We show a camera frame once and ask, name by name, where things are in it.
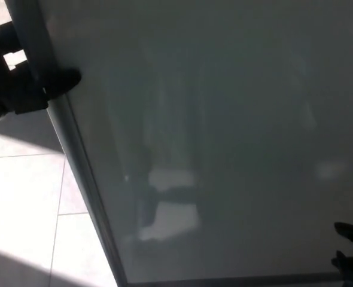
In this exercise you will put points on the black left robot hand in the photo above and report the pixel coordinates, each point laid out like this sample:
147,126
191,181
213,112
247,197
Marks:
3,92

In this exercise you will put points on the large whiteboard with grey frame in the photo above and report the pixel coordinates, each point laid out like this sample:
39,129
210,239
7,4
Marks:
224,119

